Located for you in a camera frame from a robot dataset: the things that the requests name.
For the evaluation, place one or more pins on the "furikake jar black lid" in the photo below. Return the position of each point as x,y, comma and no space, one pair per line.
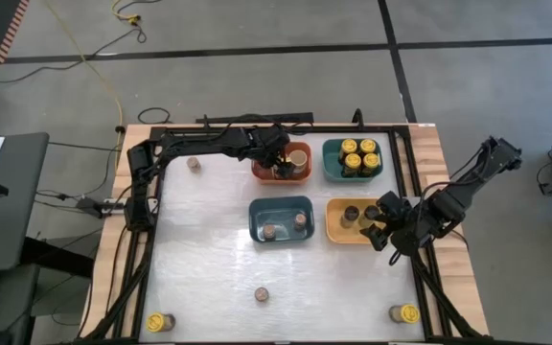
371,212
351,213

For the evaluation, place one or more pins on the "teal plastic bin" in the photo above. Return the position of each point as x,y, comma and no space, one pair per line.
331,167

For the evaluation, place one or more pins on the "black clamp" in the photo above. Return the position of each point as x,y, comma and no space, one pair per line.
358,117

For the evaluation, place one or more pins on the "black power adapter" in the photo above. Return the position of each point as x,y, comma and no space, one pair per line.
96,207

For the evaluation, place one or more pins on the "grey desk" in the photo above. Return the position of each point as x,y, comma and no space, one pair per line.
22,215

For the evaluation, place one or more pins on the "blue plastic bin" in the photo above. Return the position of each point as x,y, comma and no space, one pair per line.
281,211

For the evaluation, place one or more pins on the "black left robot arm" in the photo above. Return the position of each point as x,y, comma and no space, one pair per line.
137,182

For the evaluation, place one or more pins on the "black desk leg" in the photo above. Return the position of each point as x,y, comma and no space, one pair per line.
55,256

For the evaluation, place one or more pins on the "white metal bracket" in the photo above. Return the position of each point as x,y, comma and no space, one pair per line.
152,205

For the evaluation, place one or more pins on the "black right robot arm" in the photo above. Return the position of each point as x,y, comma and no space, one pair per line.
477,187

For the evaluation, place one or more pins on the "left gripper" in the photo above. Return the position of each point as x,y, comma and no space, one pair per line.
269,144

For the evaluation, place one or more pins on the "orange plastic bin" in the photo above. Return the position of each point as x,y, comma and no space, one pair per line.
261,176

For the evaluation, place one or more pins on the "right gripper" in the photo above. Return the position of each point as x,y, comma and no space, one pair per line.
407,227

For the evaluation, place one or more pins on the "yellow plastic bin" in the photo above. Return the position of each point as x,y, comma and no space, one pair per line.
336,232

